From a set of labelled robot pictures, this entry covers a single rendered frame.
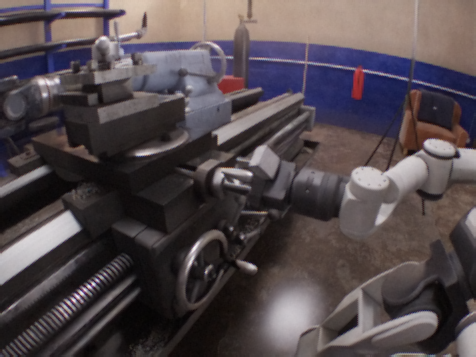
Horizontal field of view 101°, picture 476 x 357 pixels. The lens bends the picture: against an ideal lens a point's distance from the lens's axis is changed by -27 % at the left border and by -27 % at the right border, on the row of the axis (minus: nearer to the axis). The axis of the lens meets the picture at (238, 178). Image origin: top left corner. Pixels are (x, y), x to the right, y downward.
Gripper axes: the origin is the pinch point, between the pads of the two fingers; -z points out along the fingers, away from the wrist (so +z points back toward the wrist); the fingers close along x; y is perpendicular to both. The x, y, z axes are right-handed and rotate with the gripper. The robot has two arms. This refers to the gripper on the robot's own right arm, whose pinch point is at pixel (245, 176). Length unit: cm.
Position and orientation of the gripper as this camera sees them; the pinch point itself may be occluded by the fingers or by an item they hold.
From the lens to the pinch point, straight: 53.3
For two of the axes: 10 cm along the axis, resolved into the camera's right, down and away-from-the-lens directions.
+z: 8.9, 2.3, -4.0
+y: 2.4, 5.1, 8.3
